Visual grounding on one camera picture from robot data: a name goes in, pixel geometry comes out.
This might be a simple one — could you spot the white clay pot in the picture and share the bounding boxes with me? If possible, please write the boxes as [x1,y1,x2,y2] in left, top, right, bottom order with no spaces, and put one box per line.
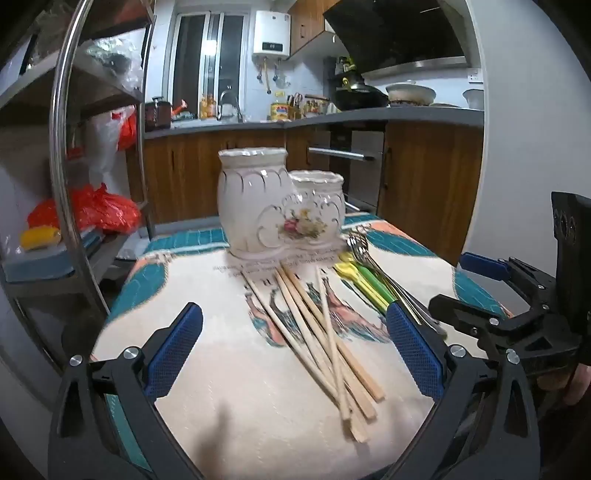
[385,82,437,106]

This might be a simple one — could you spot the clear plastic bag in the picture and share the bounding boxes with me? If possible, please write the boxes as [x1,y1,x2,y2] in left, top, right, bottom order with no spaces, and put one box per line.
[85,39,145,93]

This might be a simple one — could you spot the green handled utensil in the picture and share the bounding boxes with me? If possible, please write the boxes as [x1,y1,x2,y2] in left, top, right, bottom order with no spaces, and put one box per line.
[344,253,398,315]

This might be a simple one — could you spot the white water heater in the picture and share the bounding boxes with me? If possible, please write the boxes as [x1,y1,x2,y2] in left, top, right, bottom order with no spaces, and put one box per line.
[252,10,293,61]

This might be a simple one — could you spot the large red plastic bag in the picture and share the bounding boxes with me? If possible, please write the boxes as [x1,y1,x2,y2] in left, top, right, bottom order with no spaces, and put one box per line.
[28,184,142,234]

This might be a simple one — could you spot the white ceramic utensil holder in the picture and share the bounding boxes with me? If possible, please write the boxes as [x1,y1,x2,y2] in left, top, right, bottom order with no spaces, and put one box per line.
[217,147,347,259]

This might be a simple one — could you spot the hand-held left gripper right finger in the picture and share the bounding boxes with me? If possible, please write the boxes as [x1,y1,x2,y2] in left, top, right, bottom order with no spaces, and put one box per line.
[383,304,541,480]

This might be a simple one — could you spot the steel shelf rack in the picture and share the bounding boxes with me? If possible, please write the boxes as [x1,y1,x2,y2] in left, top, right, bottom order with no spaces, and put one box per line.
[0,0,158,324]

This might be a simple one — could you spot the yellow plastic spoon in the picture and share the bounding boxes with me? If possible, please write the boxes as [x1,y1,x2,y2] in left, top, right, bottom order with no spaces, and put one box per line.
[333,262,370,296]

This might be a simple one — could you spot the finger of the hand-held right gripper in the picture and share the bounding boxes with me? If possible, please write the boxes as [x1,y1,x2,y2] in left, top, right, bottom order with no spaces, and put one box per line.
[459,253,557,305]
[427,294,514,360]

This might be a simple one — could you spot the black range hood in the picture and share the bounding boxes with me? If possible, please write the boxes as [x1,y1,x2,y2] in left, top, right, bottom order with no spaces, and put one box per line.
[323,0,472,79]

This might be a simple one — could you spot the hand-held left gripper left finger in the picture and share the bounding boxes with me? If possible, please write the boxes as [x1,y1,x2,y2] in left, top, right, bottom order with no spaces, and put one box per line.
[48,302,204,480]

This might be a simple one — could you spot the wooden chopstick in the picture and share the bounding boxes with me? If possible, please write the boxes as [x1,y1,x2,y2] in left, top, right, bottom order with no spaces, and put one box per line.
[282,267,385,401]
[276,270,376,419]
[317,271,349,421]
[241,270,369,442]

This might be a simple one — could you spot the wooden kitchen base cabinets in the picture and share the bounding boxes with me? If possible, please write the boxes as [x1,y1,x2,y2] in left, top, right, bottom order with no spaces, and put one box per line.
[127,106,485,260]

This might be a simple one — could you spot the person's right hand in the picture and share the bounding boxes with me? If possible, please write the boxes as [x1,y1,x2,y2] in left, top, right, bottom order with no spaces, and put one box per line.
[538,362,591,407]

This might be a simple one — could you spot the hanging red plastic bag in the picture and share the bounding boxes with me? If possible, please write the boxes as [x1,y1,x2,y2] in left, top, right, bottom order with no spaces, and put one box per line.
[117,106,139,151]

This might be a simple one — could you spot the yellow oil bottle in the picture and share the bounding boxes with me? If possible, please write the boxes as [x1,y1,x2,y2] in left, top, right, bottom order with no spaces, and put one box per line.
[270,90,291,122]

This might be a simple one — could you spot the wooden wall cabinet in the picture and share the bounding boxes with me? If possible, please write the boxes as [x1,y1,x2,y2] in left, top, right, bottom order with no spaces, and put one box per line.
[290,0,336,57]

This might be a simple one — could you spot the yellow fruit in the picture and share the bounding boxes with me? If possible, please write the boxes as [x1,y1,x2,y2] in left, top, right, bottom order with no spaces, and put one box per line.
[20,226,62,250]

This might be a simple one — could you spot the black wok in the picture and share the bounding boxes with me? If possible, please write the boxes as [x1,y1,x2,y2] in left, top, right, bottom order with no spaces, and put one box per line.
[329,83,389,112]

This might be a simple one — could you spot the printed tablecloth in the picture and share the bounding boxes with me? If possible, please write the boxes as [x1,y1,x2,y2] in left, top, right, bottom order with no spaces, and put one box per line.
[90,213,515,472]

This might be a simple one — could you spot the chrome faucet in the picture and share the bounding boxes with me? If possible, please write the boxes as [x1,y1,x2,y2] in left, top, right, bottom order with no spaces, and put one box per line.
[216,89,243,123]

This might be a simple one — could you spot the steel built-in oven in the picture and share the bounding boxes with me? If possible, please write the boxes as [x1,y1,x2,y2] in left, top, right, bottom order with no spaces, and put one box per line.
[307,129,385,214]

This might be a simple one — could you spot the white plastic bag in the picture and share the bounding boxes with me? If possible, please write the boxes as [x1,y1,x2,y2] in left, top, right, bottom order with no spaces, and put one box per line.
[87,111,127,185]

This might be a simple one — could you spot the silver metal fork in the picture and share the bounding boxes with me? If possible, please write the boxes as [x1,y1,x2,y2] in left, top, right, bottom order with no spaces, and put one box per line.
[355,240,448,337]

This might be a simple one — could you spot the sliding window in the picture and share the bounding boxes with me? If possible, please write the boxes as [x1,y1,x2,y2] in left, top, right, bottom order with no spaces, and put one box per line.
[168,13,250,121]

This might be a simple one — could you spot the dark pressure cooker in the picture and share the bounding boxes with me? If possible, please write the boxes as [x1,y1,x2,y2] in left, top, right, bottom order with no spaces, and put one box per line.
[145,95,173,133]

